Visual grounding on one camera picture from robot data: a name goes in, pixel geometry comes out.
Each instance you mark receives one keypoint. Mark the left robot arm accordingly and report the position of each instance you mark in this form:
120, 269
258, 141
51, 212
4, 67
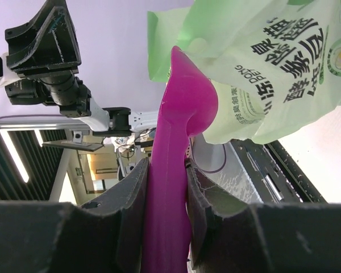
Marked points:
75, 101

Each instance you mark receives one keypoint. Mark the magenta plastic litter scoop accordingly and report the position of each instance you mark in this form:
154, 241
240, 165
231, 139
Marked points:
188, 107

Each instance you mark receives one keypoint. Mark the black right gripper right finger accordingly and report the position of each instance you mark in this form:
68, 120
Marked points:
229, 235

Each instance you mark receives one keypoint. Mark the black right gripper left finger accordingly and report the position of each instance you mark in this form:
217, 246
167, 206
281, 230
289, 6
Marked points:
102, 235

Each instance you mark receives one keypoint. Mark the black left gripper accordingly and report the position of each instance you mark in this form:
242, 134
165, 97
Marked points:
44, 46

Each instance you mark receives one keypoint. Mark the green cat litter bag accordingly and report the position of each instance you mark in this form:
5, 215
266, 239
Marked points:
275, 65

